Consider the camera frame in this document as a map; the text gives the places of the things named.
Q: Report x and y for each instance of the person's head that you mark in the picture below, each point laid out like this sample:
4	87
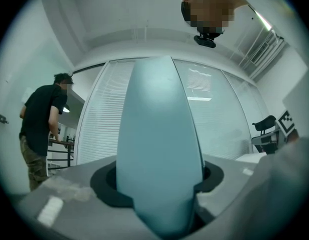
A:
209	6

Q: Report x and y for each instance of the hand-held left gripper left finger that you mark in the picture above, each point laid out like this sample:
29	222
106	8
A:
82	214

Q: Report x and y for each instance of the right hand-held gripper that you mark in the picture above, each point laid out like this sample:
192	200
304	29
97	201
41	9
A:
286	124

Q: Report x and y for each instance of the black office chair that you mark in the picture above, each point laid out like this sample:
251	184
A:
265	124

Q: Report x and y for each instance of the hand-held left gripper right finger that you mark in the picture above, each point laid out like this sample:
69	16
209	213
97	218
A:
232	186

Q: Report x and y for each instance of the black head camera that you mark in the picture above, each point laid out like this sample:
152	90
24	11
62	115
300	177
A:
207	41

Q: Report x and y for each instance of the white desk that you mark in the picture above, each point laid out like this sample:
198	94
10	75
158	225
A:
250	158

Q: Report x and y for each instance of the white air vent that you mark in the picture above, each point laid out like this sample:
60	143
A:
259	52

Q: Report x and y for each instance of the ceiling light strip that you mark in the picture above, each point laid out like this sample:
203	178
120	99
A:
263	20

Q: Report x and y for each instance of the black metal railing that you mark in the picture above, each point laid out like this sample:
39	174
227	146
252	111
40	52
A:
62	154

